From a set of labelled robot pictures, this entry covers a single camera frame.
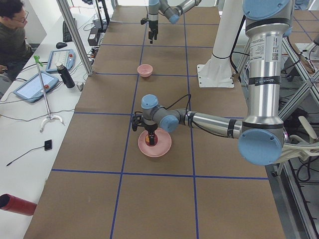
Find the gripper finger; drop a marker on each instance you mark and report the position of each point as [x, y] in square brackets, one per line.
[151, 36]
[151, 139]
[155, 34]

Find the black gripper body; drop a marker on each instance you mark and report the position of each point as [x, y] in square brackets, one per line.
[150, 129]
[152, 25]

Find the red apple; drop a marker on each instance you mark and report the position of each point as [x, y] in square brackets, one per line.
[146, 139]

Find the pink bowl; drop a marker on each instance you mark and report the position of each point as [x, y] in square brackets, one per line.
[145, 70]

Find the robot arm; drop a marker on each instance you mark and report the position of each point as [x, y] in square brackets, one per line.
[171, 13]
[261, 133]

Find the pink plate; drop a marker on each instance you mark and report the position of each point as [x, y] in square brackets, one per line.
[161, 148]

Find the black power adapter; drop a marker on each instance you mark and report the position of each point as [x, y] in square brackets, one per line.
[94, 36]

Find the black keyboard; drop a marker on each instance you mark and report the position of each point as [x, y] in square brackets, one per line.
[66, 34]

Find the far teach pendant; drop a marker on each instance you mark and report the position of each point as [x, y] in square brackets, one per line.
[64, 56]

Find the teach pendant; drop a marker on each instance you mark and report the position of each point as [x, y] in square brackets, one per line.
[31, 91]
[64, 56]

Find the black computer mouse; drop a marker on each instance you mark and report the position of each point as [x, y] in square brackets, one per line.
[60, 45]

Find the black water bottle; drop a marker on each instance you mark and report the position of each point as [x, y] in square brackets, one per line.
[65, 75]

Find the small black device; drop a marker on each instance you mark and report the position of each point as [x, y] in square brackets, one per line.
[48, 145]

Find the near teach pendant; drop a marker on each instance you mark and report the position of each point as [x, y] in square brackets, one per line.
[31, 91]

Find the seated person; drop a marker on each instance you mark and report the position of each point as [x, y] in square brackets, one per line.
[14, 50]

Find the red bottle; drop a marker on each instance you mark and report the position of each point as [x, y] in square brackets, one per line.
[17, 205]

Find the white camera mast base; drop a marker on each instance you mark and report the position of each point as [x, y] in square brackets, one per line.
[217, 71]

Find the aluminium frame post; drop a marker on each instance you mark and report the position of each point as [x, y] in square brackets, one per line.
[68, 18]

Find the green handled grabber tool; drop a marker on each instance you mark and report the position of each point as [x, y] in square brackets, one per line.
[50, 116]

